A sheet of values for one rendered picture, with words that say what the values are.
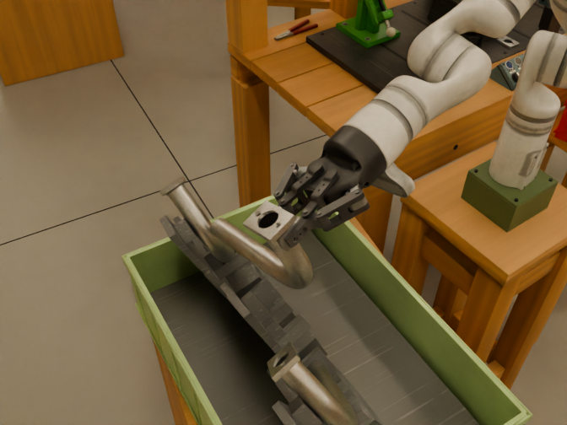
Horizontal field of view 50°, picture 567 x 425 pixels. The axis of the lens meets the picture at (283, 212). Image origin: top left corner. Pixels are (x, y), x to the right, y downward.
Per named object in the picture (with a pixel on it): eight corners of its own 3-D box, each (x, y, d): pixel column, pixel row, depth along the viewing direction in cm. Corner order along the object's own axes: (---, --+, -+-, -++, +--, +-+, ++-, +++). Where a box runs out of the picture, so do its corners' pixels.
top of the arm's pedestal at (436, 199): (597, 224, 140) (604, 212, 137) (504, 287, 127) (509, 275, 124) (490, 153, 159) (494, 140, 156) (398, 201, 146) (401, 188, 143)
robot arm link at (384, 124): (408, 201, 75) (440, 169, 77) (379, 134, 68) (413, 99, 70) (358, 181, 82) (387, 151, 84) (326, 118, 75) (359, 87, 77)
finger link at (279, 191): (305, 175, 78) (294, 209, 74) (293, 177, 79) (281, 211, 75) (297, 160, 76) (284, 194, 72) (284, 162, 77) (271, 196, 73)
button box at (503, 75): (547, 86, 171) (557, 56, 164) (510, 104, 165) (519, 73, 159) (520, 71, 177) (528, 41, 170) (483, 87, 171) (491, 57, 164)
